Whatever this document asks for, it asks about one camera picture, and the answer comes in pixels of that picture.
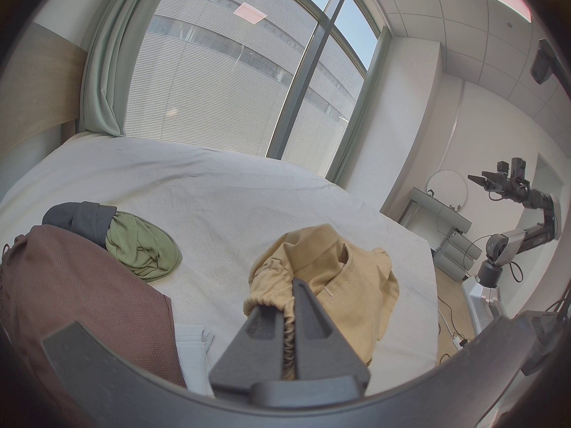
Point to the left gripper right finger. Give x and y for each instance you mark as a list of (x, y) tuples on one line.
[(325, 341)]

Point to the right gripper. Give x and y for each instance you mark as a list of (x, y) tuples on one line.
[(506, 188)]

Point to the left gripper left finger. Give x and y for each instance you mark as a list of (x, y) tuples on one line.
[(250, 355)]

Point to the tan shorts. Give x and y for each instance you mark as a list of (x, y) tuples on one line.
[(339, 257)]

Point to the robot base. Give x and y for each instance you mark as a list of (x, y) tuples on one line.
[(484, 301)]

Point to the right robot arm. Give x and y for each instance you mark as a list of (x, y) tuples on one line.
[(537, 234)]

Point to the bed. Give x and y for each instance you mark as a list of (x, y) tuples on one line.
[(245, 181)]

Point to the round mirror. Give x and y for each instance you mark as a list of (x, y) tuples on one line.
[(446, 185)]

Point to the white garment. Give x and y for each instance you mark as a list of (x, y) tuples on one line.
[(192, 355)]

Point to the white dressing table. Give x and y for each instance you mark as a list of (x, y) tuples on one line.
[(439, 214)]

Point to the grey drawer cabinet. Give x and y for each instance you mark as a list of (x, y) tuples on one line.
[(459, 254)]

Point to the white power strip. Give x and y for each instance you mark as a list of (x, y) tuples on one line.
[(459, 341)]

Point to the green garment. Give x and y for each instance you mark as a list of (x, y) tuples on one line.
[(142, 248)]

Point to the brown shorts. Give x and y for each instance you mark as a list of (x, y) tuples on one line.
[(80, 292)]

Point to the black garment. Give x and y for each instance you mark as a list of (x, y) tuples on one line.
[(76, 219)]

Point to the window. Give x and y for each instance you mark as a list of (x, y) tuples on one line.
[(214, 83)]

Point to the grey-green curtain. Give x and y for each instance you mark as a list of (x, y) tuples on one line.
[(107, 83)]

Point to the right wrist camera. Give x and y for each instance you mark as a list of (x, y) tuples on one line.
[(502, 166)]

